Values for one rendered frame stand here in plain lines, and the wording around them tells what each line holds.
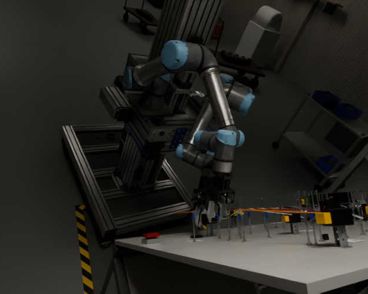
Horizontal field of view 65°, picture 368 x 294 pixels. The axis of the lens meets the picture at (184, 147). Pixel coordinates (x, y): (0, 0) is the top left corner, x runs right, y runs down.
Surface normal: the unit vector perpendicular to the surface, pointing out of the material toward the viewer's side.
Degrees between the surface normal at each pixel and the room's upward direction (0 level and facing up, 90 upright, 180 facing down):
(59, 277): 0
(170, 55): 85
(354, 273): 38
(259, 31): 90
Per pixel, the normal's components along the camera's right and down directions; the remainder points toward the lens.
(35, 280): 0.33, -0.77
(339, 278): 0.47, -0.22
